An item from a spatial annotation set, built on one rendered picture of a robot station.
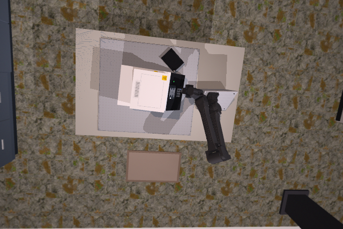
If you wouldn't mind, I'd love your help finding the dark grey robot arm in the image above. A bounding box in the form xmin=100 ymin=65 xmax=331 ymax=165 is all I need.
xmin=181 ymin=87 xmax=231 ymax=164

